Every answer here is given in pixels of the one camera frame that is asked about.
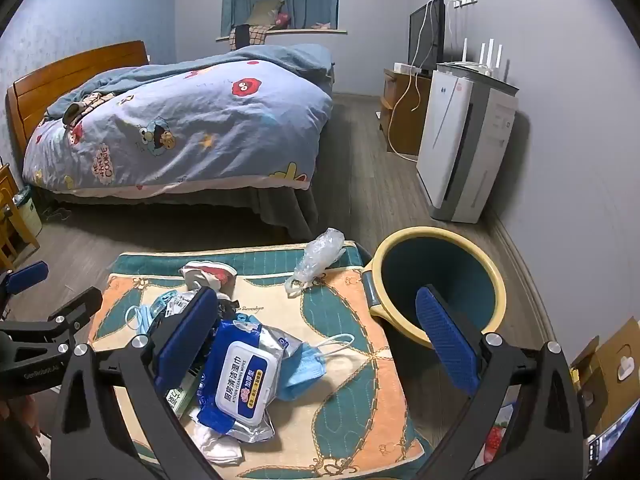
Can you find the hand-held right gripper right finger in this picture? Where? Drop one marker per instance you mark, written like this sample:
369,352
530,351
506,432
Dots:
447,345

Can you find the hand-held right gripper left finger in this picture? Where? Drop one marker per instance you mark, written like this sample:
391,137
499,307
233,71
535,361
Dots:
187,340

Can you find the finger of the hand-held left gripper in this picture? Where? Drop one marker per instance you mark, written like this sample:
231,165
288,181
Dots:
75,312
30,276

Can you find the white blue small packet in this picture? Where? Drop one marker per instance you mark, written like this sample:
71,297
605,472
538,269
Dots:
175,302

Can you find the blue face mask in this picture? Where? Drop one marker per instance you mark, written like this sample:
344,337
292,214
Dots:
142,317
302,370

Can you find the green white packet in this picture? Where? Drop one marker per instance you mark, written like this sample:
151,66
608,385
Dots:
182,395

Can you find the white red wrapper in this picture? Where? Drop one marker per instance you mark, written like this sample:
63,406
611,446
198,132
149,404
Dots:
207,275

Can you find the blue white wet wipes packet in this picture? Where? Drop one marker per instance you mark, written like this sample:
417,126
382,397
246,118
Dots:
245,380

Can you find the yellow blue waste bin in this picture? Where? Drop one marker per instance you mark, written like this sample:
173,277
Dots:
400,260

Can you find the white tissue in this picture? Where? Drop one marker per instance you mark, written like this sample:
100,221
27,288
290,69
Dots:
215,440

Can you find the clear plastic bag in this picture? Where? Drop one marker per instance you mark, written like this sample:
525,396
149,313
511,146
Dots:
317,255

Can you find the yellow wooden chair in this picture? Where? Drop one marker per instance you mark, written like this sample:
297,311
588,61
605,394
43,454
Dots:
10,230

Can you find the white plastic container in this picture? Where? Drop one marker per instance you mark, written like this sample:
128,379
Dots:
30,215

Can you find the patterned teal orange mat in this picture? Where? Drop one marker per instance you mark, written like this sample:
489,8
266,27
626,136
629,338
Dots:
350,320

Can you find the blue white strawberry box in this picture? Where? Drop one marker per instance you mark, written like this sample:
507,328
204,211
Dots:
495,435

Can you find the cardboard box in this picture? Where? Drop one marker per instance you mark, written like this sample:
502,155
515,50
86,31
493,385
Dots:
615,375

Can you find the white air purifier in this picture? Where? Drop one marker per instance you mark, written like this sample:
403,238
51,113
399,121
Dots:
450,150

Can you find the dark screen device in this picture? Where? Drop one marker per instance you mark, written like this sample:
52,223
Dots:
615,450

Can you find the wooden bed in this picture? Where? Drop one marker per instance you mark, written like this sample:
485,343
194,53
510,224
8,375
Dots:
65,72

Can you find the bed with blue quilt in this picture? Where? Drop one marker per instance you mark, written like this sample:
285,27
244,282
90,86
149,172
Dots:
200,110

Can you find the wooden cabinet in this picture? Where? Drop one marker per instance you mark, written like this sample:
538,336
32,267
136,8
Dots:
405,110

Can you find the white power strip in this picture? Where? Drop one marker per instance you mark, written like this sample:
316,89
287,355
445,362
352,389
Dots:
407,66

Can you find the white router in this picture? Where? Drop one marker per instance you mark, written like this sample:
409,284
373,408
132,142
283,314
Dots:
482,62

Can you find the checked cushion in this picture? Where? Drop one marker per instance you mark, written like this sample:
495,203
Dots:
255,37

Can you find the black monitor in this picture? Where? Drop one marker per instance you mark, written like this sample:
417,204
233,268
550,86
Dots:
425,35

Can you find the window sill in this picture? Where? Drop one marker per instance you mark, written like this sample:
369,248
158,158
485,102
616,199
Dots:
310,32

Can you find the pink plush toy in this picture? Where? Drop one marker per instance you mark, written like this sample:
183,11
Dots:
282,19

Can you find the olive pillow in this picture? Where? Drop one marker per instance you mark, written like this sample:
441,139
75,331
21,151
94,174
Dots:
265,12

